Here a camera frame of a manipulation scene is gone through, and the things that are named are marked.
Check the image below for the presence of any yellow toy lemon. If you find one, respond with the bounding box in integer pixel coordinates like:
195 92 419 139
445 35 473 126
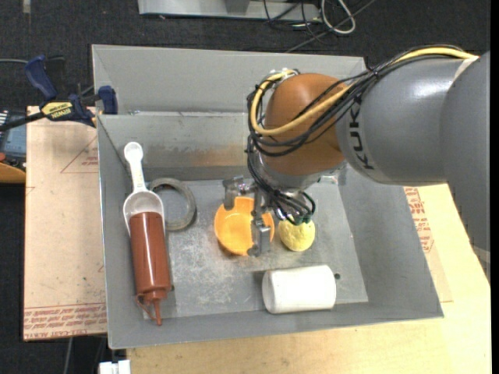
278 216 317 252

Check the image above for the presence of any grey metal bin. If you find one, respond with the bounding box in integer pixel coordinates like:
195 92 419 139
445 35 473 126
91 44 445 351

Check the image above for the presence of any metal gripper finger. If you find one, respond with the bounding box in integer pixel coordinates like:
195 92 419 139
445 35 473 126
246 217 273 258
222 175 251 211

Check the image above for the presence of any white plastic scoop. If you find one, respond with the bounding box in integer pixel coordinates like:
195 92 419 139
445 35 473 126
122 141 165 238

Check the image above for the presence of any grey metal ring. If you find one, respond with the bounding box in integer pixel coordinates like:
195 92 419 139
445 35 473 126
149 177 198 232

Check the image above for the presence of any white cylindrical cup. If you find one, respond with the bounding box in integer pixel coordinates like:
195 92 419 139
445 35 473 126
261 264 338 315

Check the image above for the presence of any brown cardboard board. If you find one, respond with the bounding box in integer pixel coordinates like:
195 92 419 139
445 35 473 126
23 105 455 342

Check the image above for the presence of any brown squeeze bottle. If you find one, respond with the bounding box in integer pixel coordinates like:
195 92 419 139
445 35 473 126
128 211 175 326

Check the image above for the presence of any orange bowl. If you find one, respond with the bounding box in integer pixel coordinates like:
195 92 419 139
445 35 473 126
213 196 276 257

